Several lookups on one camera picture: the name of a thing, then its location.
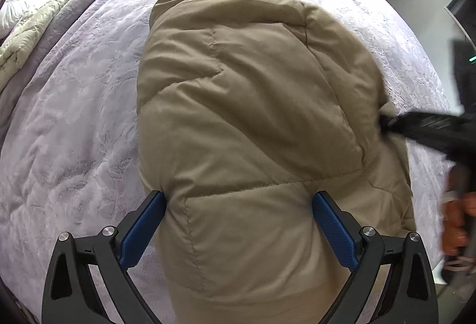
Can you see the cream quilted blanket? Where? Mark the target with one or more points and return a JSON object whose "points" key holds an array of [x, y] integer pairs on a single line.
{"points": [[26, 37]]}

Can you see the tan puffer jacket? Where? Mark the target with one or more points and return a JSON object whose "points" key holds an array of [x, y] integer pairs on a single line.
{"points": [[241, 104]]}

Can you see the bed with lilac quilted bedspread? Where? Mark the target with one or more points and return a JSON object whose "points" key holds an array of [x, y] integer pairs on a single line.
{"points": [[74, 141]]}

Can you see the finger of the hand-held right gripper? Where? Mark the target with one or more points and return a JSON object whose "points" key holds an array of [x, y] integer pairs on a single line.
{"points": [[420, 127]]}

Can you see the person's right hand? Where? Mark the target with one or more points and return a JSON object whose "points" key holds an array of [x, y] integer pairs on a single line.
{"points": [[454, 221]]}

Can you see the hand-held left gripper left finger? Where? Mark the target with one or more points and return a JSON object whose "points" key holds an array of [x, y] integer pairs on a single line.
{"points": [[143, 227]]}

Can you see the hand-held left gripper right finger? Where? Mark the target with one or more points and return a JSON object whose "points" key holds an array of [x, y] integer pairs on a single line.
{"points": [[333, 227]]}

